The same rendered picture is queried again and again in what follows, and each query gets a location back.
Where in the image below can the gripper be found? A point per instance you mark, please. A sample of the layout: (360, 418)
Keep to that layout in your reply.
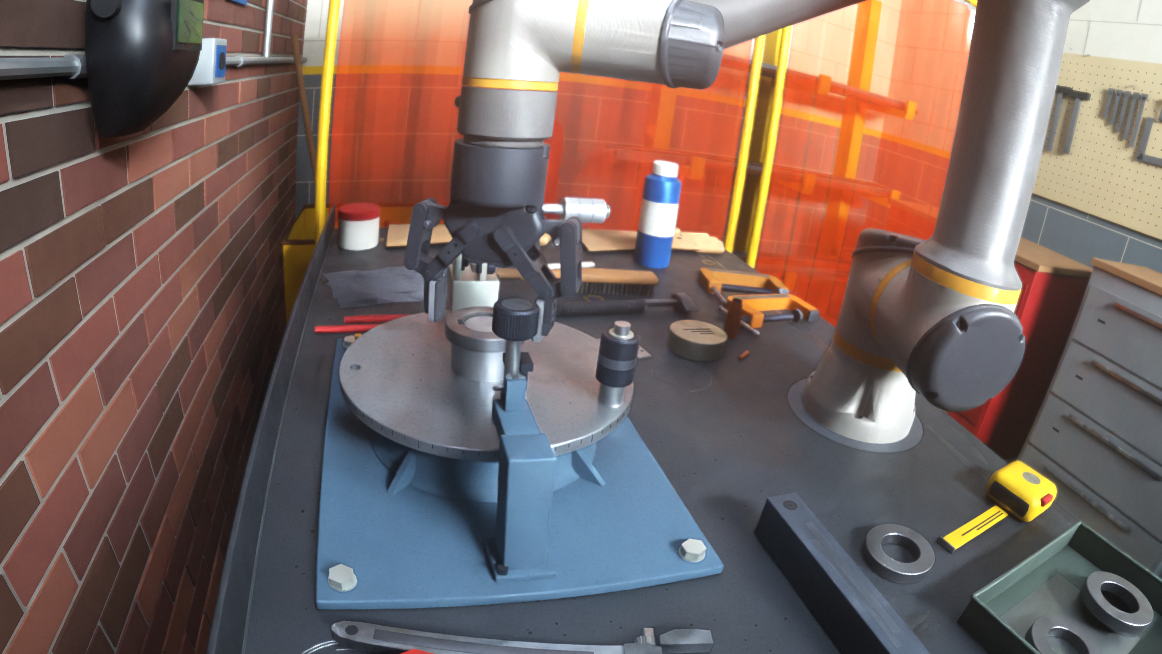
(497, 182)

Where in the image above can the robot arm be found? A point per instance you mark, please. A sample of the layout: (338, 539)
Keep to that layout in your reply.
(990, 182)

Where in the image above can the black knurled plunger knob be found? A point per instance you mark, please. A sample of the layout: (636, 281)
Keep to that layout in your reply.
(516, 320)

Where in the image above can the grey steel spigot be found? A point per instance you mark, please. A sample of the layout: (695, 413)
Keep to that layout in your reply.
(472, 363)

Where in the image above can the black clamp knob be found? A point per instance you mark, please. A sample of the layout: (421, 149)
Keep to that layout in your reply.
(617, 358)

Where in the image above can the grey round positioner table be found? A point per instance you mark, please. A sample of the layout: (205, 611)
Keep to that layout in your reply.
(408, 390)

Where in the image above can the orange screw clamp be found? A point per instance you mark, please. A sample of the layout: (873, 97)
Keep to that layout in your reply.
(758, 309)
(726, 281)

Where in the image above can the blue positioner base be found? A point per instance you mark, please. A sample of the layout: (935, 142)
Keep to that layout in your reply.
(408, 545)

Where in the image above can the white block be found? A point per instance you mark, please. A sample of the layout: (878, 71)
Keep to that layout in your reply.
(477, 292)

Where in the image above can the brown cardboard sheet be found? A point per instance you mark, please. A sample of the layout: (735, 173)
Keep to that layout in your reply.
(617, 240)
(404, 236)

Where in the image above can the silver micrometer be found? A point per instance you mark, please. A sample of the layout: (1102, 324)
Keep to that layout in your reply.
(581, 209)

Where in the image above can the dark grey cloth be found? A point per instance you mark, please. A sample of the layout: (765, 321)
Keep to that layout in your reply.
(372, 286)

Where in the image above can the white jar red lid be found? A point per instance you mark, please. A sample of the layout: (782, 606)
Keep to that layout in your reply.
(358, 229)

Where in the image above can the red pencil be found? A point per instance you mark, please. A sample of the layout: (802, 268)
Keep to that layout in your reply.
(354, 324)

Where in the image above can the blue bottle white cap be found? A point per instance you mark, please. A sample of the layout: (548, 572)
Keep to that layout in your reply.
(657, 213)

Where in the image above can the grey hex bolt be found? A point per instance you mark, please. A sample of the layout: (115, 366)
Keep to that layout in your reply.
(342, 576)
(693, 549)

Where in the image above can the grey adjustable wrench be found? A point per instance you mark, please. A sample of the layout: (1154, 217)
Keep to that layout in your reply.
(508, 640)

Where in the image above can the grey conduit pipe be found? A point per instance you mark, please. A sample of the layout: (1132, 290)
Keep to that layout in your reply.
(41, 65)

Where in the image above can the red cabinet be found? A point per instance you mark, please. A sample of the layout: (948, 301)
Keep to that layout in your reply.
(1044, 309)

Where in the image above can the yellow tape measure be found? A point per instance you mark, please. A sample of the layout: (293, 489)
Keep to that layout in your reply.
(1021, 488)

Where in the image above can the grey drawer cabinet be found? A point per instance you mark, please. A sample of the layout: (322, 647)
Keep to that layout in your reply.
(1089, 381)

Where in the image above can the beige pegboard with tools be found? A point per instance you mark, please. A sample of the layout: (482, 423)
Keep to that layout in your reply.
(1098, 163)

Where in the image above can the green tray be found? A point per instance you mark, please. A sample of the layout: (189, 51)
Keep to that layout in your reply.
(998, 608)

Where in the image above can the orange welding screen yellow frame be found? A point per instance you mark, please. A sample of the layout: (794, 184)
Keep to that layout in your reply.
(399, 136)
(835, 182)

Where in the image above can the white blue switch box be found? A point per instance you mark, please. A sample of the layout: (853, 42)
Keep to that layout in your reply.
(211, 62)

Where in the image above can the green wall sign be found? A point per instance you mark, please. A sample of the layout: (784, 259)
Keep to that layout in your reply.
(189, 20)

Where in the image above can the black wall hood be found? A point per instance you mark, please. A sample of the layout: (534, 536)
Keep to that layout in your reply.
(136, 73)

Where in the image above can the dark grey rail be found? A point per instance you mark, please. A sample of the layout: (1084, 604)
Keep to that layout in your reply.
(835, 581)

